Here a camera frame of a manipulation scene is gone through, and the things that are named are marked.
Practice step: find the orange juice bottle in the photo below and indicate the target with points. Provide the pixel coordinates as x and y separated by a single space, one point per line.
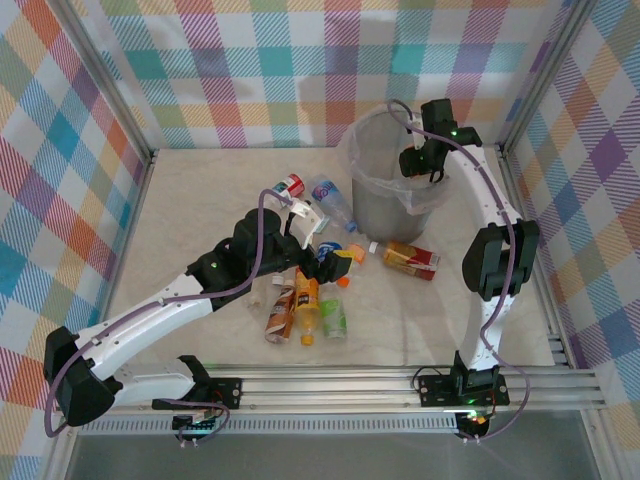
306 300

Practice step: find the green label bottle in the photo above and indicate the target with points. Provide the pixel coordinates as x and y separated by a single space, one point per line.
334 317

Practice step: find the red label bottle red cap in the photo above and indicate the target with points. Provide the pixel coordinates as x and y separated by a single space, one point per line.
289 185

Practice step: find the small beige clear bottle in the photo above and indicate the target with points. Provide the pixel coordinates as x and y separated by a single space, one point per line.
255 300

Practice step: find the orange red juice carton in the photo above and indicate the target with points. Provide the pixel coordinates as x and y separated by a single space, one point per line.
410 260

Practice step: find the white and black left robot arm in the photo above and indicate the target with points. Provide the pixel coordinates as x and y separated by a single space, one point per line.
150 315

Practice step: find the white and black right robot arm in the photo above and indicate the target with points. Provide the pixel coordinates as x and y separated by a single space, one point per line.
487 190

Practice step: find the grey mesh waste bin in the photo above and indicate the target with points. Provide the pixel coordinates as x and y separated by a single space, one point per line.
380 215

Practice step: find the blue label bottle blue cap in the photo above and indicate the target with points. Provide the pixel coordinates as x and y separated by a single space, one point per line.
325 192

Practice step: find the colourful plaid backdrop cloth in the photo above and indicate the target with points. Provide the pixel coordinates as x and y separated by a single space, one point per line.
600 200
250 75
40 200

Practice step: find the left controller board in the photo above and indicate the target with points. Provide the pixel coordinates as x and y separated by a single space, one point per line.
195 422

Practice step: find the controller board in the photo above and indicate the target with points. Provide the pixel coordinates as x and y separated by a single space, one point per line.
195 422
475 420

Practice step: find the right controller board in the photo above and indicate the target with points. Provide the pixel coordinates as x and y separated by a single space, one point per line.
475 420

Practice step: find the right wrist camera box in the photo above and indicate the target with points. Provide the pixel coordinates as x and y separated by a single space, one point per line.
419 132

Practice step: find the aluminium frame post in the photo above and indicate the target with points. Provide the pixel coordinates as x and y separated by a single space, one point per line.
110 85
544 75

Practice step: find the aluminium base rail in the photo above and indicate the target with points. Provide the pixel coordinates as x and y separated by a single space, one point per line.
325 387

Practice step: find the aluminium side rail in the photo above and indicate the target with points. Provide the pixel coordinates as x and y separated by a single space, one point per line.
127 250
556 330

